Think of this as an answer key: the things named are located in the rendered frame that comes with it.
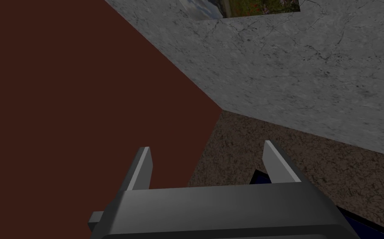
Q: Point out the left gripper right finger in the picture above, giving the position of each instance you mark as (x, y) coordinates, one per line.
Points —
(278, 166)

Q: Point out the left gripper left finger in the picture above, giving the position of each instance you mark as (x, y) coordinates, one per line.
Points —
(140, 171)

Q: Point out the dark blue flat object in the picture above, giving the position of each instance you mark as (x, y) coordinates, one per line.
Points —
(358, 224)

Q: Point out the landscape picture on wall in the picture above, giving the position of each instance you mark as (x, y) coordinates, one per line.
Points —
(245, 7)

